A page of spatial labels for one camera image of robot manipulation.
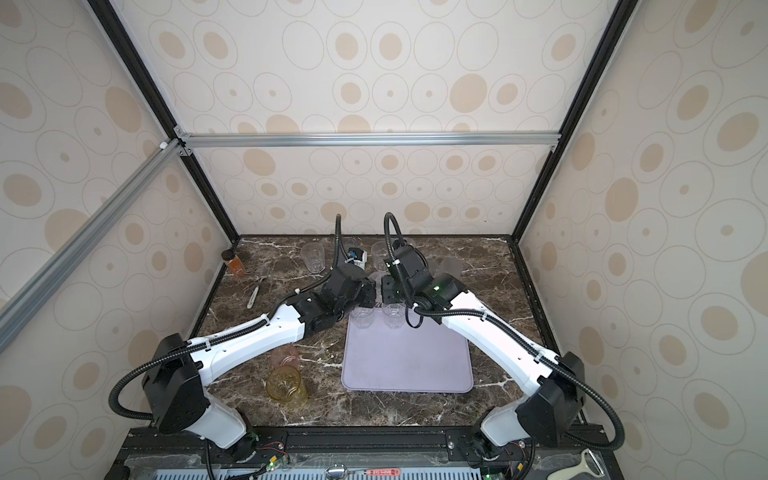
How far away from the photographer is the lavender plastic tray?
848 millimetres

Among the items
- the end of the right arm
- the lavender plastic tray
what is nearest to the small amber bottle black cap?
the lavender plastic tray

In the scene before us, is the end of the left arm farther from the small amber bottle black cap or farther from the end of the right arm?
the small amber bottle black cap

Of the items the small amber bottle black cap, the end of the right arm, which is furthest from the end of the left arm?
the small amber bottle black cap

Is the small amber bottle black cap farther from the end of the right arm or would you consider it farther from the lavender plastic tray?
the end of the right arm
